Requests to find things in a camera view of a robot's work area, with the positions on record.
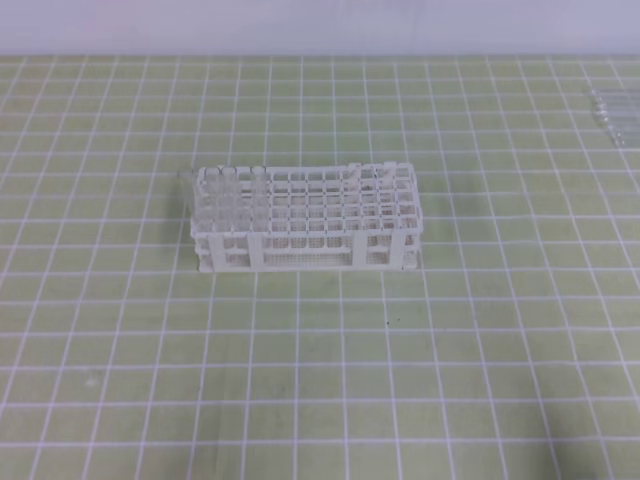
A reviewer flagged white plastic test tube rack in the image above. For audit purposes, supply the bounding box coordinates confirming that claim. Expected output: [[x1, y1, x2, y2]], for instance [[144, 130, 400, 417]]
[[190, 162, 423, 273]]

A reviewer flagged green checkered tablecloth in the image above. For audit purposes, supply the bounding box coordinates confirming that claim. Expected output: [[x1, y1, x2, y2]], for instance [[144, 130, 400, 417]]
[[1, 56, 639, 479]]

